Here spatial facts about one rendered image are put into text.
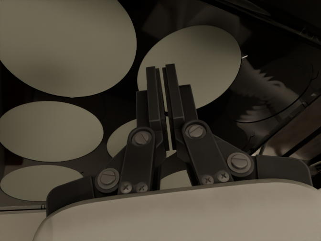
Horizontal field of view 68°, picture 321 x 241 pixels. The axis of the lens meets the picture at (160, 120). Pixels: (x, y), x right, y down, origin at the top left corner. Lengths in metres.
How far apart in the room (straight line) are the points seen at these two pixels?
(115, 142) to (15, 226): 1.82
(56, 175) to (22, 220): 1.76
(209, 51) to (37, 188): 0.28
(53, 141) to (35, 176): 0.08
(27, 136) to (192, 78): 0.18
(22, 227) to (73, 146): 1.81
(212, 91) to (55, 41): 0.15
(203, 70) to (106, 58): 0.09
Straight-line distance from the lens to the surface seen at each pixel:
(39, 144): 0.28
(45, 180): 0.35
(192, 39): 0.21
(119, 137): 0.28
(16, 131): 0.27
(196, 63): 0.22
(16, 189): 0.37
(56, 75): 0.21
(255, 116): 0.33
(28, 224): 2.09
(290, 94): 0.33
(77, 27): 0.19
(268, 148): 0.47
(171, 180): 0.41
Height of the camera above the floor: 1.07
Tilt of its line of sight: 39 degrees down
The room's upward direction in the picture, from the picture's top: 164 degrees clockwise
